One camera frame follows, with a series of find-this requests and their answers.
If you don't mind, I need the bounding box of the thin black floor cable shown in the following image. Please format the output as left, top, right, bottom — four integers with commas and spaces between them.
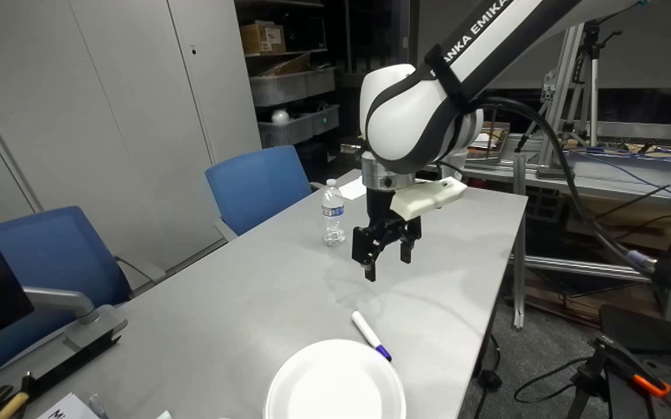
473, 333, 596, 405

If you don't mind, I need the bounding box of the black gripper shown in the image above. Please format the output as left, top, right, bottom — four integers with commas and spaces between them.
350, 186, 425, 285

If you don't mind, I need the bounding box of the blue office chair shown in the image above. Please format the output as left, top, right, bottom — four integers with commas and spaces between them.
203, 143, 314, 239
0, 202, 134, 398

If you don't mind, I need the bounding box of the white paper sheet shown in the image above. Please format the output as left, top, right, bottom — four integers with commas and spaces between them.
338, 175, 367, 202

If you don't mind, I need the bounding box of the white round plate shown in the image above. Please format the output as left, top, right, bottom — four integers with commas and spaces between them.
263, 338, 407, 419

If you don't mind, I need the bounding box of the blue cable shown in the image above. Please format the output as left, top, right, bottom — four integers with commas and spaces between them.
595, 146, 671, 204

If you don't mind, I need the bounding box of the white printed paper label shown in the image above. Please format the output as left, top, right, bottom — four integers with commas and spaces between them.
37, 392, 101, 419

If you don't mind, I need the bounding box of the white cabinet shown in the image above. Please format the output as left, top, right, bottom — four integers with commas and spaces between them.
0, 0, 263, 274

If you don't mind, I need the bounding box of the grey storage bin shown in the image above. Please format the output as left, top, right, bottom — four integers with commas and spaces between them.
257, 102, 343, 150
249, 68, 338, 109

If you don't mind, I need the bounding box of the white round object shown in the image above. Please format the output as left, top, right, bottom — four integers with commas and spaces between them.
267, 107, 296, 128

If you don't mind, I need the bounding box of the black and white camera tripod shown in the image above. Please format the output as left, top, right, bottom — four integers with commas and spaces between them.
515, 12, 625, 157

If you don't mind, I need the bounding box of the clear plastic water bottle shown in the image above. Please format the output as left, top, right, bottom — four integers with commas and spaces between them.
320, 177, 350, 249

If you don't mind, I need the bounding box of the black bar clamp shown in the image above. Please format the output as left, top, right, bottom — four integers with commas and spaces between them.
0, 330, 124, 417

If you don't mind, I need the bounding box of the brown cardboard under workbench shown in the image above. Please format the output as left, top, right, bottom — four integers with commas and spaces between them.
576, 194, 671, 257

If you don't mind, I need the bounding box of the aluminium frame post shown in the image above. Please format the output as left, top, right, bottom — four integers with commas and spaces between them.
536, 19, 591, 182

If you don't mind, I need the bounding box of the metal frame workbench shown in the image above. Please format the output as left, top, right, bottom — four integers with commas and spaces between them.
459, 120, 671, 329

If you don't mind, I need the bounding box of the dark metal shelf unit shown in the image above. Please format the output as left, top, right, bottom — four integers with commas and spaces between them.
232, 0, 345, 182

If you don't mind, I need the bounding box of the blue capped white marker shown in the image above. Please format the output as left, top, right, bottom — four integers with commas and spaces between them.
350, 310, 393, 366

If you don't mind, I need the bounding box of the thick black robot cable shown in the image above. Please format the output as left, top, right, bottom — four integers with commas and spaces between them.
479, 94, 671, 303

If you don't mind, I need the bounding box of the brown cardboard box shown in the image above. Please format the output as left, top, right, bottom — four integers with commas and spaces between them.
240, 19, 287, 55

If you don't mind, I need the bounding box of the black tripod with orange clamp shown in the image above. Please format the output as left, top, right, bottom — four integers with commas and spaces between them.
565, 333, 671, 419

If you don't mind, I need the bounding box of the wooden handled tool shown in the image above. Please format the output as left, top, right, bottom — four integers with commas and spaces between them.
0, 392, 33, 419

